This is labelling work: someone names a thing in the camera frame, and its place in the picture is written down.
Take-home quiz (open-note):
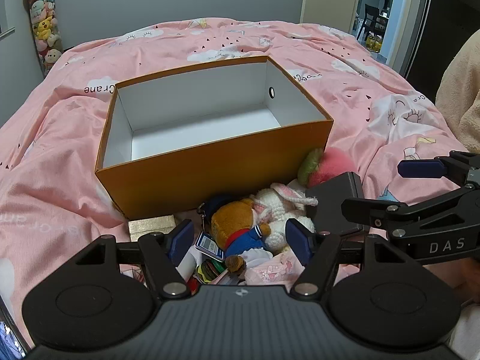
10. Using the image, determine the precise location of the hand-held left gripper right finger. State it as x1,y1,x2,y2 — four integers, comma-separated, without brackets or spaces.
285,218,411,297

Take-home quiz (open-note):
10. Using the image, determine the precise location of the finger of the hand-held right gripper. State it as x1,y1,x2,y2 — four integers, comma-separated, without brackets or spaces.
341,184,480,239
398,151,480,189

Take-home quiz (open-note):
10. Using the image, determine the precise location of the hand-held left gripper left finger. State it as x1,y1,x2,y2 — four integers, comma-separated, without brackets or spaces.
72,219,195,299

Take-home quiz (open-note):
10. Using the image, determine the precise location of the white printed bottle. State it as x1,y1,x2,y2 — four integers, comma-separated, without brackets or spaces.
176,249,205,280

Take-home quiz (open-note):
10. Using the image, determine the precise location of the white crochet bunny plush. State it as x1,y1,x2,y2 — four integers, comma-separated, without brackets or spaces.
249,182,319,256

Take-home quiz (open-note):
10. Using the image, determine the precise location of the dark grey box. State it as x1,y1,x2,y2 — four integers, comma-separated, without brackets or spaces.
305,171,371,236

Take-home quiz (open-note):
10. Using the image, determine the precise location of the gold box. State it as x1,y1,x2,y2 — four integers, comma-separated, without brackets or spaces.
128,214,177,243

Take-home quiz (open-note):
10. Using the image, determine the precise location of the pink patterned pouch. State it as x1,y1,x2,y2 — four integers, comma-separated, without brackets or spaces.
244,250,305,287

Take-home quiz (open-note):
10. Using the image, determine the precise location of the brown dog plush toy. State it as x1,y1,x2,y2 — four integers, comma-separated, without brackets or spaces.
200,194,274,274

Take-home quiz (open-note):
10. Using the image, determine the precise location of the pink peach plush toy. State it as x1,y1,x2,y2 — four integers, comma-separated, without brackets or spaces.
298,147,356,191

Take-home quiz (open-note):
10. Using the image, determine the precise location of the orange cardboard box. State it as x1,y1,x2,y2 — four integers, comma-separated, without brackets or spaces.
94,55,334,221

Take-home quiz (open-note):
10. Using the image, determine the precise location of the person's beige fleece clothing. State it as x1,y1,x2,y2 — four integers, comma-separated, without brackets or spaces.
435,29,480,155

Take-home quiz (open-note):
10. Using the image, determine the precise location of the pack of yellow bottles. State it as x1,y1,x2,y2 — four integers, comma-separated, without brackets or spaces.
365,32,384,52

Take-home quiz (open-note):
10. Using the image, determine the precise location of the pink printed blanket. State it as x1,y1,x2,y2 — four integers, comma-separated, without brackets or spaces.
0,17,480,360

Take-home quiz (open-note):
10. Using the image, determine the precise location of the dark chair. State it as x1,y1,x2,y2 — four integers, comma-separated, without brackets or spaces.
362,4,380,42

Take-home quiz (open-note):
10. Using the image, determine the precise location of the dark wardrobe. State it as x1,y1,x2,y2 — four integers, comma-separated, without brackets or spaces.
403,0,480,79

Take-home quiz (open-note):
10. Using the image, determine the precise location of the room door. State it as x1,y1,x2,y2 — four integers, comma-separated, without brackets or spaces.
300,0,372,36

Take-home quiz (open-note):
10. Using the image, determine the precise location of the tube of plush toys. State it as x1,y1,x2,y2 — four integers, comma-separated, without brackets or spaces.
20,0,64,77

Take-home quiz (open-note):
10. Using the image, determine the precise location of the window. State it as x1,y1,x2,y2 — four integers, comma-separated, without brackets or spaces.
0,5,16,40

